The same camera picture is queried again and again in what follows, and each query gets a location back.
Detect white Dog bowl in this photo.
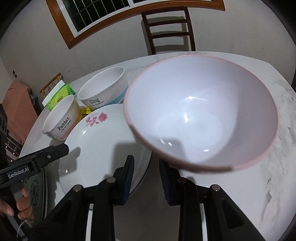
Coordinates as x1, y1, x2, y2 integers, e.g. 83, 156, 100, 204
77, 66, 128, 110

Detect wooden framed window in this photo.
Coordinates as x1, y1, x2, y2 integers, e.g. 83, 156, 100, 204
46, 1, 225, 51

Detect white plate with pink roses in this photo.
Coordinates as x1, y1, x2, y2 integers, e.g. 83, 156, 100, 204
59, 104, 152, 193

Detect dark wooden chair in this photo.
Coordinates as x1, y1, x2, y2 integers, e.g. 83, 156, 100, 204
141, 6, 196, 55

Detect yellow warning sticker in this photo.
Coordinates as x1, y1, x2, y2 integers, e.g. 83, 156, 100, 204
79, 106, 93, 120

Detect white Rabbit bowl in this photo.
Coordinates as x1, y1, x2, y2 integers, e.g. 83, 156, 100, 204
42, 95, 82, 141

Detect pink cloth covered furniture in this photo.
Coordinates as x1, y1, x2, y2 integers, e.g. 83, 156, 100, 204
2, 81, 38, 144

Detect large pink bowl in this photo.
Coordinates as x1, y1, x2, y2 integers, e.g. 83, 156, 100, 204
123, 55, 278, 172

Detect person's left hand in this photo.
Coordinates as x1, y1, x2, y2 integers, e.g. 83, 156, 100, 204
0, 187, 34, 224

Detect blue floral plate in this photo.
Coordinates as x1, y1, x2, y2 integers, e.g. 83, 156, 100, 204
23, 170, 48, 227

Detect yellow wooden chair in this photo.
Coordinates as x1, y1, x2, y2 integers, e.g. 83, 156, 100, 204
40, 73, 64, 98

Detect green tissue pack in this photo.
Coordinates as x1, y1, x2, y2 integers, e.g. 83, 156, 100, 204
42, 80, 76, 111

